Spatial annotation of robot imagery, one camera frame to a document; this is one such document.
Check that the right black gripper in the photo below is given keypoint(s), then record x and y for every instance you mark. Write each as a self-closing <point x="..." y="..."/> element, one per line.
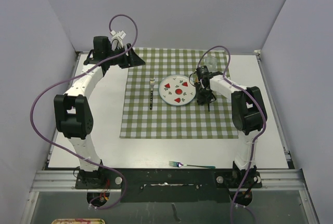
<point x="205" y="99"/>

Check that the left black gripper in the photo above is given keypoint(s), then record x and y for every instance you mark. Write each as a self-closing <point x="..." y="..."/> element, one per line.
<point x="131" y="60"/>

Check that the white plate with strawberries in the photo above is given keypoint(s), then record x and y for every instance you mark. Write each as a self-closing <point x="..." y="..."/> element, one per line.
<point x="176" y="90"/>

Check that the silver fork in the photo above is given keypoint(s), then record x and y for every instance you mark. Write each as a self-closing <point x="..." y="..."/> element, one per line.
<point x="151" y="83"/>

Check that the clear drinking glass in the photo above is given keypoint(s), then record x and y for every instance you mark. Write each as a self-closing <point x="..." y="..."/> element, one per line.
<point x="211" y="63"/>

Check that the green white checkered tablecloth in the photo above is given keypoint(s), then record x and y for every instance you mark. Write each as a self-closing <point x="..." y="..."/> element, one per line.
<point x="165" y="121"/>

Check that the iridescent rainbow fork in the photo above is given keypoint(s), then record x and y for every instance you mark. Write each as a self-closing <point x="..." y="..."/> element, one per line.
<point x="179" y="165"/>

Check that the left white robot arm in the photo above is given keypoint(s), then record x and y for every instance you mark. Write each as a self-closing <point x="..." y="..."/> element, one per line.
<point x="73" y="115"/>

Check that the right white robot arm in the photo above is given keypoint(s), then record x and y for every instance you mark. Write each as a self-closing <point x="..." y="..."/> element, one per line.
<point x="249" y="115"/>

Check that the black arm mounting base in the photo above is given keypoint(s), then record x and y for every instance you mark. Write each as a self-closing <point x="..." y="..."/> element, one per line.
<point x="172" y="185"/>

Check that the yellow rimmed tray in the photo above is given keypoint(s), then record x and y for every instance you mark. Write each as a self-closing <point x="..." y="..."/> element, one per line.
<point x="79" y="221"/>

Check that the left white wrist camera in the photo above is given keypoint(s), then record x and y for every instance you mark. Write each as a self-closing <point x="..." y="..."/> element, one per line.
<point x="119" y="36"/>

